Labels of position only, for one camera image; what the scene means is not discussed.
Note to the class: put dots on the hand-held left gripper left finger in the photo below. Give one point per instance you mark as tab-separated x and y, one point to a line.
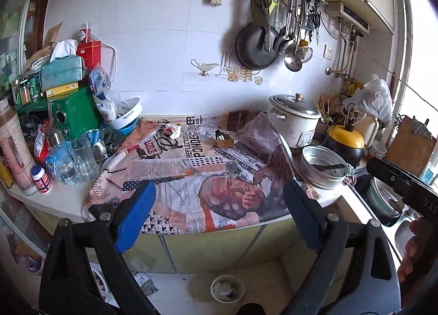
137	212

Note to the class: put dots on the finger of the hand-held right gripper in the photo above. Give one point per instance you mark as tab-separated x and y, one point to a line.
386	175

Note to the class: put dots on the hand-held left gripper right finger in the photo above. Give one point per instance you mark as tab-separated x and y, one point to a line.
304	216

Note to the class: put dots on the person's right hand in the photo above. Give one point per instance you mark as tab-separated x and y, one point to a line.
412	250

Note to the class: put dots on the stack of white bowls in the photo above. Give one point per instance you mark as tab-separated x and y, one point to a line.
378	150

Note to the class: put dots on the white green bowl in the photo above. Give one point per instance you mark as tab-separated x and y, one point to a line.
376	202

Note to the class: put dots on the wooden cutting board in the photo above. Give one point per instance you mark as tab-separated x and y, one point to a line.
407	151

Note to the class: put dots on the grey dish cloth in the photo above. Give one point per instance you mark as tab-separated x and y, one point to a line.
350	175

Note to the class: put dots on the metal steamer pot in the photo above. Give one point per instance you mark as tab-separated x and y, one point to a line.
325	179

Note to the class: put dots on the stainless steel sink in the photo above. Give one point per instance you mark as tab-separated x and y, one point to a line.
400	239

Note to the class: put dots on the white thermos jug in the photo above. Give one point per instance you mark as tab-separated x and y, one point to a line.
368	127

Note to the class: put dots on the black spatula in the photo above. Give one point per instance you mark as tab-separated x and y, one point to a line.
328	166

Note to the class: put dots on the black pot yellow lid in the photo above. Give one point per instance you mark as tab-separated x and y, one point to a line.
345	137

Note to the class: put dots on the printed newspaper tablecloth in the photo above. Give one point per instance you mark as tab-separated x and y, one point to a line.
178	171

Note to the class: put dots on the grey rag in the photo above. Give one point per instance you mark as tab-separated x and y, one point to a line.
420	127

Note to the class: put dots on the thin metal pot lid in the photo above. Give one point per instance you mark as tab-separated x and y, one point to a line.
287	157

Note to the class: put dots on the grey crumpled bag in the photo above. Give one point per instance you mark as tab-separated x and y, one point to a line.
145	280

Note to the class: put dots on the metal grater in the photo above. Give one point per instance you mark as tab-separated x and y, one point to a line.
99	151

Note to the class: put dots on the clear drinking glass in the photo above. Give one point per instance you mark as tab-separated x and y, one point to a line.
84	161

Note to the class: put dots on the pink bowl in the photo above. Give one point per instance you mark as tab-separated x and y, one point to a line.
99	284

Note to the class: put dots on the blue colander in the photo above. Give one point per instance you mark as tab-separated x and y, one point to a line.
119	129

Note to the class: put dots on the chopstick holder with utensils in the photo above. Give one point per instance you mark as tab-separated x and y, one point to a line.
328	108

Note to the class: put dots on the red stained white tissue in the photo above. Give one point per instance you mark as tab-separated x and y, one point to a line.
173	131

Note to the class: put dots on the glass bottle metal cap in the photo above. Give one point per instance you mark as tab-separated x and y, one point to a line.
63	161

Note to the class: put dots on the white rice cooker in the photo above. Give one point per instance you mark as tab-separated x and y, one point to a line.
291	123

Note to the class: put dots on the white plastic basket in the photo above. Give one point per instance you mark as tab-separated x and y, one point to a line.
128	115

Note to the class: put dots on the white bottle red label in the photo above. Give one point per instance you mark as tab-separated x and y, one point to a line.
41	181

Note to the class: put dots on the small brown box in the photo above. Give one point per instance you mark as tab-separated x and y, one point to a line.
226	142

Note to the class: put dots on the small dark bottle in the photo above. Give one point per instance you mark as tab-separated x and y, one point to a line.
219	134

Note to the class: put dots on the green metal box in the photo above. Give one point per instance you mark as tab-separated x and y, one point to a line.
75	113

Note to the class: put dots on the red white packet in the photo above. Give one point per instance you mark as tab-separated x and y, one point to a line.
41	140

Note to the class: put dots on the blue white plastic bag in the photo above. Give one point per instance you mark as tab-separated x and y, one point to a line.
102	96

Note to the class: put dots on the metal water pipes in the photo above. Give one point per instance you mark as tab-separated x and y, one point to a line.
342	62

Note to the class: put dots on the window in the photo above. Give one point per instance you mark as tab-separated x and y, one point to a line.
421	45

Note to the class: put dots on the pink thermos flask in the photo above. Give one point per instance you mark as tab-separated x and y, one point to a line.
17	151

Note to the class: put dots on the flat yellow box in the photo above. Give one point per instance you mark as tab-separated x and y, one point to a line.
61	89

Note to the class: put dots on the small mesh strainer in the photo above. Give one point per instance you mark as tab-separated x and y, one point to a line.
305	54

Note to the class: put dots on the metal ladle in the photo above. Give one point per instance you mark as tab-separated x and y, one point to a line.
293	62

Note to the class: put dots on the teal tissue box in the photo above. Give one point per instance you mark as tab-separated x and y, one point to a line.
63	74

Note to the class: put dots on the green rack with jars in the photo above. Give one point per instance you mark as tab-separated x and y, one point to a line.
29	96

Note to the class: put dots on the red box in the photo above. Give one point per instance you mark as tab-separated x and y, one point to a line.
89	55

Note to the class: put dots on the white water heater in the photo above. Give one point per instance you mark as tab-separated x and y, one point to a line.
349	14

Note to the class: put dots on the metal skimmer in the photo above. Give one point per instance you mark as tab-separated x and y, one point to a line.
282	45

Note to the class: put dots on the black kitchen scissors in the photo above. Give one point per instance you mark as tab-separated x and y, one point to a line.
315	21

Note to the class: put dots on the black frying pan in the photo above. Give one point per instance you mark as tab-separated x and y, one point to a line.
253	48

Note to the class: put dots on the brown cardboard piece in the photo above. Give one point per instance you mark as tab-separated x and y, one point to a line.
51	36

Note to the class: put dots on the yellow-green peeler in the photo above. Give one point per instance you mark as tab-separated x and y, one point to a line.
273	4

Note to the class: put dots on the dark green oven mitt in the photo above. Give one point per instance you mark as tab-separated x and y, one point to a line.
259	9

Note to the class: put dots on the glass display cabinet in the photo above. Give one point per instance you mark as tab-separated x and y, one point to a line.
13	34

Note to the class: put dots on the white wall socket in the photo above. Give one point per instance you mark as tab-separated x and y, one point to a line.
328	52

